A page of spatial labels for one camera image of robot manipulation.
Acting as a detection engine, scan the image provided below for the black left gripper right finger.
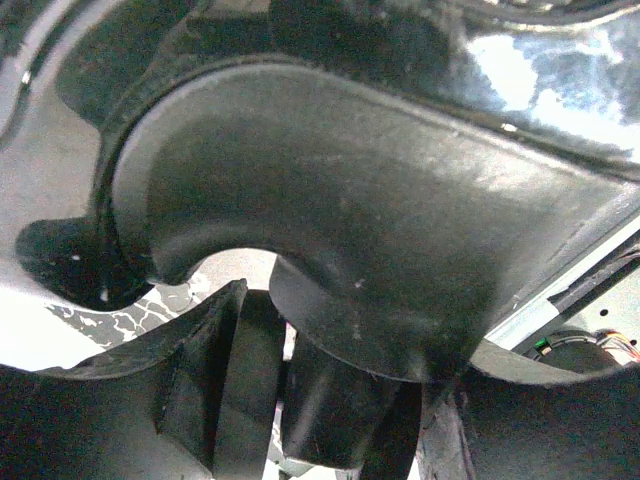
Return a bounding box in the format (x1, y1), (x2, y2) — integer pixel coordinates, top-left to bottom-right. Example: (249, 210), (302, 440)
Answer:
(419, 344), (639, 479)

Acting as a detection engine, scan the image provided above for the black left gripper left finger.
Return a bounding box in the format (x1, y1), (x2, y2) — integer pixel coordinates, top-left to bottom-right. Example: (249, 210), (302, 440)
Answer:
(1, 280), (247, 479)

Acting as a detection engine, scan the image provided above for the white black space suitcase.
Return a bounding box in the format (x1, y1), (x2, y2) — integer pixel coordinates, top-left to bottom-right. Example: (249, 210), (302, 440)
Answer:
(0, 0), (640, 480)

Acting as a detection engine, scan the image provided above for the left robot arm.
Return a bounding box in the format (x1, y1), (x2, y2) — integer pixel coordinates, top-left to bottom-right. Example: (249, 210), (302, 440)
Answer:
(1, 281), (639, 479)

